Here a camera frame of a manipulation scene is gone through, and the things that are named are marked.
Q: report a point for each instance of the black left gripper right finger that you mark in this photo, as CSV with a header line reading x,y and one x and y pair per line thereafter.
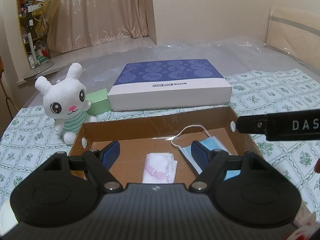
x,y
248,190

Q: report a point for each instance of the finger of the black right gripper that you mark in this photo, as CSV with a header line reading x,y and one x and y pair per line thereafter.
x,y
286,126

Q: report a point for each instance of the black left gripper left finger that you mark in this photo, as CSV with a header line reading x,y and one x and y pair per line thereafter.
x,y
65,189

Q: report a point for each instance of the white pink quilted cloth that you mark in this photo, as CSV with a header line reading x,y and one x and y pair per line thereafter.
x,y
159,168

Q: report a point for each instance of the white plush bunny toy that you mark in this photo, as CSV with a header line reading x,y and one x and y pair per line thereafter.
x,y
66,103

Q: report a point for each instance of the brown cardboard tray box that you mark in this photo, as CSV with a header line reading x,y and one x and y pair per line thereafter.
x,y
141,136

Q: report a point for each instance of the beige wooden headboard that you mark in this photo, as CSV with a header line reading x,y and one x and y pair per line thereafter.
x,y
295,33

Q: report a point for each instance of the small green box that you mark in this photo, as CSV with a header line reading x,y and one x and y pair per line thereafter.
x,y
99,102

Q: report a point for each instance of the clear plastic bed cover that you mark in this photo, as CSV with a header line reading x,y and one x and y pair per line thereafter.
x,y
150,55

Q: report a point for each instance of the blue white flat gift box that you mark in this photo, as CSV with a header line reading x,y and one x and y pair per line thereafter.
x,y
169,84

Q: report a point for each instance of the wooden bookshelf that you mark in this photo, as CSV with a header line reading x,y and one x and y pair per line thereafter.
x,y
25,17

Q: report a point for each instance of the standing fan in plastic cover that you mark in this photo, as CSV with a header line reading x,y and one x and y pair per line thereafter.
x,y
39,61

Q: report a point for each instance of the beige curtain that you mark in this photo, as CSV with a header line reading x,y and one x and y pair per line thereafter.
x,y
85,23

